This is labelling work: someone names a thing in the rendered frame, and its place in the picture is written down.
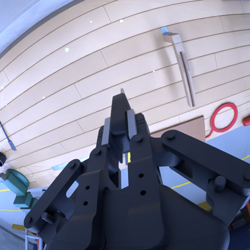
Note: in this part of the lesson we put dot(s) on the red and dark boxes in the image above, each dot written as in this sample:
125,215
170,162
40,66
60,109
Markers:
242,216

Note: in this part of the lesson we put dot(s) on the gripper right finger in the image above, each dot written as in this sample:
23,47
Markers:
205,156

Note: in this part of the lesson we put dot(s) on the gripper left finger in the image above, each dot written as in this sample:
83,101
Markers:
56,193

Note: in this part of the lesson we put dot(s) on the blue flat hand tool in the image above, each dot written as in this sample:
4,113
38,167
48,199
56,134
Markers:
7,138

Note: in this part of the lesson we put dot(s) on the light blue metal plate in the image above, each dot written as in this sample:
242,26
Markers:
58,166

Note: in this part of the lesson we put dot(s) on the red cylinder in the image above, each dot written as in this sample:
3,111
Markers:
246,121

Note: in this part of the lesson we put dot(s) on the teal winch device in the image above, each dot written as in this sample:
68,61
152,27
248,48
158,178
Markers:
16,185

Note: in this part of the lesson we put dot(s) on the brown flat board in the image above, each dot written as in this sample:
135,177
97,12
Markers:
187,127

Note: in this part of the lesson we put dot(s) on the black round knob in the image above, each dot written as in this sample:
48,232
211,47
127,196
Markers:
2,158

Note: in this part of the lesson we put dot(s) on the white tube frame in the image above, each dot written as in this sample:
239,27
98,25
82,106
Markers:
32,239

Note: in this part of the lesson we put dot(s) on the tan slotted wooden bar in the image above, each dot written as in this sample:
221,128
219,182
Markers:
184,68

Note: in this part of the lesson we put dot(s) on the small blue metal bracket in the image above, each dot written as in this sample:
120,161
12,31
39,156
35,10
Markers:
163,30

